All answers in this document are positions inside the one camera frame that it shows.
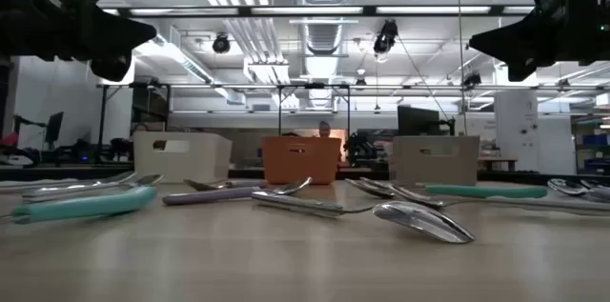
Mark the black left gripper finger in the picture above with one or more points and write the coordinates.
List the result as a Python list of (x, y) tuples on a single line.
[(133, 44), (131, 28)]

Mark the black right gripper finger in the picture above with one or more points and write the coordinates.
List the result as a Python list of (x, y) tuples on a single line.
[(510, 34), (517, 49)]

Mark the black background robot arm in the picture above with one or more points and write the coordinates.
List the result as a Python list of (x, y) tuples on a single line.
[(359, 149)]

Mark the black monitor on arm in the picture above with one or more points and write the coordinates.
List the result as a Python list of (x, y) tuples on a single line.
[(418, 121)]

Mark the black ceiling spotlight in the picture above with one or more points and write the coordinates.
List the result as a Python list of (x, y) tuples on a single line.
[(386, 37), (220, 44), (472, 80)]

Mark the black monitor on stand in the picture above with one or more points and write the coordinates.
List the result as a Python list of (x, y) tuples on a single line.
[(54, 128)]

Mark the shelf with blue bins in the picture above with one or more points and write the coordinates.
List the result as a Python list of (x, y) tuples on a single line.
[(595, 140)]

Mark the black background robot arms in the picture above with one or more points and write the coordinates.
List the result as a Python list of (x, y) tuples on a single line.
[(116, 152)]

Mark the red background object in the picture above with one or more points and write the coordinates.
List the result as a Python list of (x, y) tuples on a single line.
[(9, 140)]

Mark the white plastic bin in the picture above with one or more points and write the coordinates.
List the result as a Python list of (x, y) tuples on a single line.
[(190, 164)]

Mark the grey plastic bin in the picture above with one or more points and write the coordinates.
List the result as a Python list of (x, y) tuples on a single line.
[(438, 166)]

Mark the black overhead light bar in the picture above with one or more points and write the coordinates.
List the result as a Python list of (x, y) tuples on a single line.
[(369, 10)]

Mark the orange plastic bin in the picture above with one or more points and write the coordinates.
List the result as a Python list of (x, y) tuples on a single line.
[(300, 164)]

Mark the person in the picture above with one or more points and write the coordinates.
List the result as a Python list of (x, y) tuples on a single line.
[(324, 129)]

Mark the black background rig frame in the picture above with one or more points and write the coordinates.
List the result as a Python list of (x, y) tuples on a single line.
[(102, 121)]

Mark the black aluminium table frame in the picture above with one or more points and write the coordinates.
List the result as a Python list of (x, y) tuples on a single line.
[(71, 172)]

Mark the silver ventilation duct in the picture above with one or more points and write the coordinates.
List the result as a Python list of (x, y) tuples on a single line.
[(324, 35)]

